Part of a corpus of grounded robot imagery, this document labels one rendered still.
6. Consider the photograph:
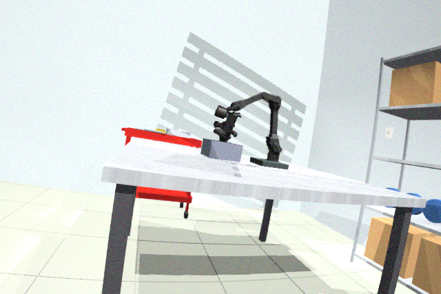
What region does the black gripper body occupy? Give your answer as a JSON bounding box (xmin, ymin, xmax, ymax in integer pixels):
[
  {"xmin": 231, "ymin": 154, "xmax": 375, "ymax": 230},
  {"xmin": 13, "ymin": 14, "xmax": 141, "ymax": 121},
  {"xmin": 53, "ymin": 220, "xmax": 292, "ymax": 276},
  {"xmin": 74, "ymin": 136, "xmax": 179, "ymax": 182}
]
[{"xmin": 213, "ymin": 120, "xmax": 238, "ymax": 137}]

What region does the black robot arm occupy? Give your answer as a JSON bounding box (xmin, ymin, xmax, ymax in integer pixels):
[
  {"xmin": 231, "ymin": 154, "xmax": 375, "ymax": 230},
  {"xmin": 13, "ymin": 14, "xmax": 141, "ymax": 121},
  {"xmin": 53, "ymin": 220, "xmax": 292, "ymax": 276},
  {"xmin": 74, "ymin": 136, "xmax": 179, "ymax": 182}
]
[{"xmin": 214, "ymin": 91, "xmax": 282, "ymax": 162}]

